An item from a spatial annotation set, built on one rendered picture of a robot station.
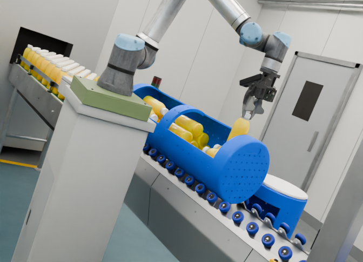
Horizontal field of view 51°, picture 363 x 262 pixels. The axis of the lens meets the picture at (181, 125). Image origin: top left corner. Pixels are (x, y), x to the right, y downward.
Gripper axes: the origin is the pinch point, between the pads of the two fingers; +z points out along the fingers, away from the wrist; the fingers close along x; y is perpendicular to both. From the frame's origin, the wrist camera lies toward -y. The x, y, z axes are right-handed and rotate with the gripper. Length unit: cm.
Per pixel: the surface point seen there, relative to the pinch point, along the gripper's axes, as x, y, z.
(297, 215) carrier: 41, 17, 36
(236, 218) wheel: -10.8, 23.4, 34.9
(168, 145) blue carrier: -12.9, -24.5, 26.0
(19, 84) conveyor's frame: -22, -218, 52
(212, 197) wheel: -10.3, 8.8, 34.1
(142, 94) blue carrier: -1, -75, 13
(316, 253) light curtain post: -35, 66, 20
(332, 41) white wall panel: 375, -224, -116
